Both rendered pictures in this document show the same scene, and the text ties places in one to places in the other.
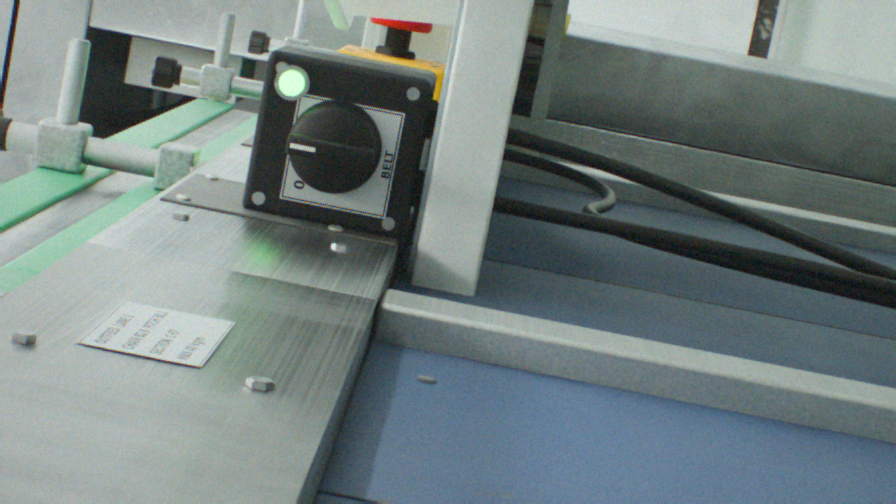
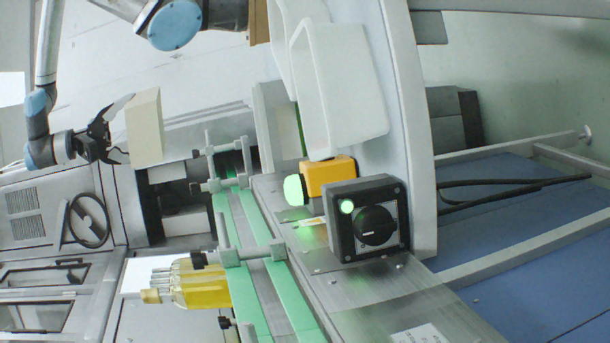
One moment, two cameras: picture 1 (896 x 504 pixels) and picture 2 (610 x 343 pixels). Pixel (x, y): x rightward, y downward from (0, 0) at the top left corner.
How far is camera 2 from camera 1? 0.28 m
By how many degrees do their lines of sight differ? 7
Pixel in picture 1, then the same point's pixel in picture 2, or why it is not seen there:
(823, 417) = (562, 243)
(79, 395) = not seen: outside the picture
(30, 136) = (216, 257)
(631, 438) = (538, 284)
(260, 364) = (463, 333)
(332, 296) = (433, 290)
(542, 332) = (491, 263)
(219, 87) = (216, 187)
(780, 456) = (567, 265)
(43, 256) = (299, 320)
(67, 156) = (234, 260)
